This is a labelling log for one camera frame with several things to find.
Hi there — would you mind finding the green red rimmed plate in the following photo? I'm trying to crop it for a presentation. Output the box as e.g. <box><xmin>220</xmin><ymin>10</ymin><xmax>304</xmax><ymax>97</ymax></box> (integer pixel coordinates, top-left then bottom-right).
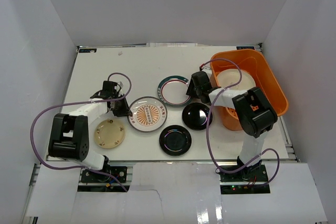
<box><xmin>157</xmin><ymin>75</ymin><xmax>192</xmax><ymax>108</ymax></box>

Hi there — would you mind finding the black plate with mirror centre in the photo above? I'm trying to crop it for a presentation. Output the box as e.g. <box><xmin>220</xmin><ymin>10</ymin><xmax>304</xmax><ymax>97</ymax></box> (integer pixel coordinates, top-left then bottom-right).
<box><xmin>182</xmin><ymin>102</ymin><xmax>213</xmax><ymax>131</ymax></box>

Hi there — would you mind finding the orange sunburst pattern plate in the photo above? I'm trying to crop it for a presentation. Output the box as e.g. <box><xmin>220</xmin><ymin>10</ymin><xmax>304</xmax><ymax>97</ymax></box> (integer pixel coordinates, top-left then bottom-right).
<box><xmin>128</xmin><ymin>97</ymin><xmax>167</xmax><ymax>132</ymax></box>

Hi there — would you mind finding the black iridescent plate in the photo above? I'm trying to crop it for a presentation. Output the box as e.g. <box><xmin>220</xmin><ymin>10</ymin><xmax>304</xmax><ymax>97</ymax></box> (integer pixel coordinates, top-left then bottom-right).
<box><xmin>159</xmin><ymin>125</ymin><xmax>192</xmax><ymax>157</ymax></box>

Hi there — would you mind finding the beige floral plate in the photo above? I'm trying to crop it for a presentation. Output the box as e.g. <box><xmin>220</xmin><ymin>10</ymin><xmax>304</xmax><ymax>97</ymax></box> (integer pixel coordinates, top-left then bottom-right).
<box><xmin>94</xmin><ymin>119</ymin><xmax>125</xmax><ymax>149</ymax></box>
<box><xmin>217</xmin><ymin>69</ymin><xmax>256</xmax><ymax>90</ymax></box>

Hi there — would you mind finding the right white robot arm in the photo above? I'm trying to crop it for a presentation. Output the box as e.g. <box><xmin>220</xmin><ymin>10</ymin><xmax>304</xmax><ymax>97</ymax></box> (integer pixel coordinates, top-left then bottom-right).
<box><xmin>186</xmin><ymin>70</ymin><xmax>278</xmax><ymax>182</ymax></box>

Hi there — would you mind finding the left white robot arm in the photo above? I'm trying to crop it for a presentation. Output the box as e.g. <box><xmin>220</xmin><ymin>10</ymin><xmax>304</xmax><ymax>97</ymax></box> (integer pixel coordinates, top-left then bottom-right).
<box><xmin>48</xmin><ymin>80</ymin><xmax>131</xmax><ymax>182</ymax></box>

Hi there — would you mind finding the orange plastic bin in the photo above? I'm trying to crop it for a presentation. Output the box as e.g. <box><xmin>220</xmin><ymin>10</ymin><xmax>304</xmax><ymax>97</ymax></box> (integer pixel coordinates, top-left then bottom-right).
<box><xmin>210</xmin><ymin>49</ymin><xmax>288</xmax><ymax>116</ymax></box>

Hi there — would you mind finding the left blue label sticker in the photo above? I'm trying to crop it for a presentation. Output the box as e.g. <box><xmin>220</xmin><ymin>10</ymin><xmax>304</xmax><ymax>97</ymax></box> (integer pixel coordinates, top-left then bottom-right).
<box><xmin>78</xmin><ymin>48</ymin><xmax>97</xmax><ymax>53</ymax></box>

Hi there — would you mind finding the blue label sticker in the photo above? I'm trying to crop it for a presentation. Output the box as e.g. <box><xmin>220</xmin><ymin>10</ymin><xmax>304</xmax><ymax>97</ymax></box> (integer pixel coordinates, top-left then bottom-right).
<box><xmin>78</xmin><ymin>48</ymin><xmax>97</xmax><ymax>53</ymax></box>
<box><xmin>236</xmin><ymin>46</ymin><xmax>255</xmax><ymax>50</ymax></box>

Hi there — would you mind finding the right blue label sticker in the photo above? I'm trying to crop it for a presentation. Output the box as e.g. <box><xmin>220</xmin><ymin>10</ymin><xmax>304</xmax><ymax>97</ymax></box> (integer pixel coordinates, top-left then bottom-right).
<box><xmin>236</xmin><ymin>46</ymin><xmax>255</xmax><ymax>50</ymax></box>

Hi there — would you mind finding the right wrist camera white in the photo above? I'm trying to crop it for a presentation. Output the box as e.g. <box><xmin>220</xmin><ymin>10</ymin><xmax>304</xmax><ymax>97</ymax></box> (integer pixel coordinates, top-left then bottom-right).
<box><xmin>199</xmin><ymin>66</ymin><xmax>212</xmax><ymax>78</ymax></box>

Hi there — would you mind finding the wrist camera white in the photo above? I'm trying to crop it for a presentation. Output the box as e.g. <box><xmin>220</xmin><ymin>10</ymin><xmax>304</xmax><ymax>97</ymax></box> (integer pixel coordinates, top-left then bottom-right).
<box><xmin>115</xmin><ymin>82</ymin><xmax>124</xmax><ymax>97</ymax></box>
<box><xmin>199</xmin><ymin>66</ymin><xmax>212</xmax><ymax>78</ymax></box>

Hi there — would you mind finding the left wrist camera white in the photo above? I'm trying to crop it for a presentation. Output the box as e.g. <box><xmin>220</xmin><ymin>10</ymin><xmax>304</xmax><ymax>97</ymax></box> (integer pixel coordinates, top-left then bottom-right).
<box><xmin>115</xmin><ymin>82</ymin><xmax>124</xmax><ymax>97</ymax></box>

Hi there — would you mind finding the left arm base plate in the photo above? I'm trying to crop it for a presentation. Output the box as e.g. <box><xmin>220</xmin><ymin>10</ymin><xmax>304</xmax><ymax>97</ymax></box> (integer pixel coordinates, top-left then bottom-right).
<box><xmin>77</xmin><ymin>166</ymin><xmax>130</xmax><ymax>193</ymax></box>

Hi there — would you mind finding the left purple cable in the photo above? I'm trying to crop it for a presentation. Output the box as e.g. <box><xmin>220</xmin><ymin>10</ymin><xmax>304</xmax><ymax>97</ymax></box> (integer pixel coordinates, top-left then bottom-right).
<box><xmin>30</xmin><ymin>72</ymin><xmax>132</xmax><ymax>192</ymax></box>

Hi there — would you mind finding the purple cable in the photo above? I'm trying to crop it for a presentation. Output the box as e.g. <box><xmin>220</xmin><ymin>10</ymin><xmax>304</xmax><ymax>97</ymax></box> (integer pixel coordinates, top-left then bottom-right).
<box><xmin>199</xmin><ymin>59</ymin><xmax>280</xmax><ymax>188</ymax></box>
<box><xmin>30</xmin><ymin>72</ymin><xmax>132</xmax><ymax>192</ymax></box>

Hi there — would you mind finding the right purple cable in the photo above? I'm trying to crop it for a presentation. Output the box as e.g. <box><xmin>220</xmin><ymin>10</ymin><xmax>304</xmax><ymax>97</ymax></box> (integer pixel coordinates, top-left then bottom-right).
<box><xmin>199</xmin><ymin>59</ymin><xmax>280</xmax><ymax>188</ymax></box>

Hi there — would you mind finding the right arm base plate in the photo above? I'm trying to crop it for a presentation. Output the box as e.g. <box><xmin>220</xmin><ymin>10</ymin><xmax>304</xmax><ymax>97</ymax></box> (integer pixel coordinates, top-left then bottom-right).
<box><xmin>216</xmin><ymin>165</ymin><xmax>270</xmax><ymax>195</ymax></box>

